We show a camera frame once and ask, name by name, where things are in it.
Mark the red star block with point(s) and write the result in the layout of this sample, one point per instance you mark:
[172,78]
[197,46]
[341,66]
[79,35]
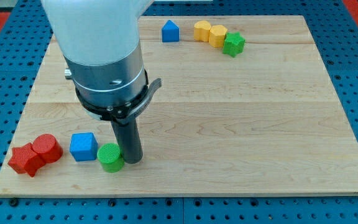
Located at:
[25,160]

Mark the blue pentagon house block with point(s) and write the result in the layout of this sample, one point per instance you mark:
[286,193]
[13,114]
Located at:
[170,32]

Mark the yellow hexagon block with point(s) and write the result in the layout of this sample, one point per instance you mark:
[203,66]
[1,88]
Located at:
[217,35]

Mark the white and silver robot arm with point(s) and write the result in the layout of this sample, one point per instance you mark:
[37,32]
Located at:
[100,42]

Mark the light wooden board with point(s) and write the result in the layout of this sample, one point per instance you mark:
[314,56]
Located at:
[266,123]

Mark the yellow heart block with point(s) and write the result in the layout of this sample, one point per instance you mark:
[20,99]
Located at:
[201,31]

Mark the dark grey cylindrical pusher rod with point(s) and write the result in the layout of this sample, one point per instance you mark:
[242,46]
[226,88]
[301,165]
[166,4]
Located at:
[127,136]

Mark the red cylinder block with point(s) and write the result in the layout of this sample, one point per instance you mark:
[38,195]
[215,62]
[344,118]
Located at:
[48,148]

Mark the blue cube block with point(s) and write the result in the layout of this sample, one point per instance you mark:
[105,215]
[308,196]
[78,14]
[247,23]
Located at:
[83,147]

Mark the green star block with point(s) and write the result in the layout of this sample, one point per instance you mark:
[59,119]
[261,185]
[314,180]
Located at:
[233,44]

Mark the green cylinder block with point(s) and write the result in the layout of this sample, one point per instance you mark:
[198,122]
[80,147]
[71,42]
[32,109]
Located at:
[110,158]

